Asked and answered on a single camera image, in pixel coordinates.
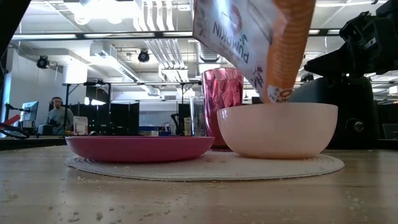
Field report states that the black toaster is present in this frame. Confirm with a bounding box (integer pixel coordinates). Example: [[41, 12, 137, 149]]
[[289, 76, 381, 149]]

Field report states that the black overhead frame beam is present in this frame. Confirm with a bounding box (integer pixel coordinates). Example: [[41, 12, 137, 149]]
[[11, 29, 341, 40]]

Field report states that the computer monitor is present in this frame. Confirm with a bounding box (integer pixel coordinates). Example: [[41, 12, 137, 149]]
[[20, 101, 40, 123]]

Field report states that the black ceiling-mounted camera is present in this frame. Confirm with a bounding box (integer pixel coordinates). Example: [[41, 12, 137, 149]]
[[137, 49, 150, 63], [36, 55, 50, 70]]

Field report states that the pumpkin cereal box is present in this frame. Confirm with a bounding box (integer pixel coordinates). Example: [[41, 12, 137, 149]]
[[192, 0, 317, 104]]

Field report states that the red plastic tumbler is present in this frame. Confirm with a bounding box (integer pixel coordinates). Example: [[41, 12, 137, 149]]
[[201, 67, 245, 149]]

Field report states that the pink plastic plate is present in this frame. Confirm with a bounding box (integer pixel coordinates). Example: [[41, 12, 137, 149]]
[[65, 135, 215, 164]]

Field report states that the white round woven placemat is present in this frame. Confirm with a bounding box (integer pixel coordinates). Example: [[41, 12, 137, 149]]
[[65, 151, 345, 182]]

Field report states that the clear plastic tumbler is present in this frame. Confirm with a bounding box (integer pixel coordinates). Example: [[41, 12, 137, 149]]
[[189, 95, 208, 137]]

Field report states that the pale peach bowl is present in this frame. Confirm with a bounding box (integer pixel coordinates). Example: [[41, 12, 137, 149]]
[[216, 102, 339, 160]]

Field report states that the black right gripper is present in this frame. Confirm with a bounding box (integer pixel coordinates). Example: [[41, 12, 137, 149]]
[[304, 0, 398, 77]]

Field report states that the person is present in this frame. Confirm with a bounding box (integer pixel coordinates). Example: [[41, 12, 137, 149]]
[[37, 96, 75, 136]]

